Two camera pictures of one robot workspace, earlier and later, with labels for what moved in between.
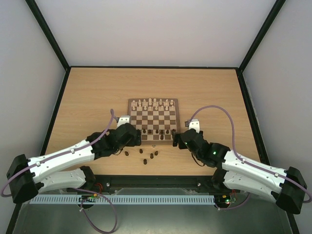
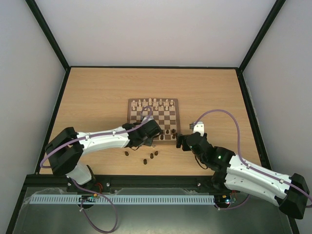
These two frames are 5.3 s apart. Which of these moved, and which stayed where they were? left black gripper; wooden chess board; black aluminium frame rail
Moved: left black gripper
Stayed: wooden chess board; black aluminium frame rail
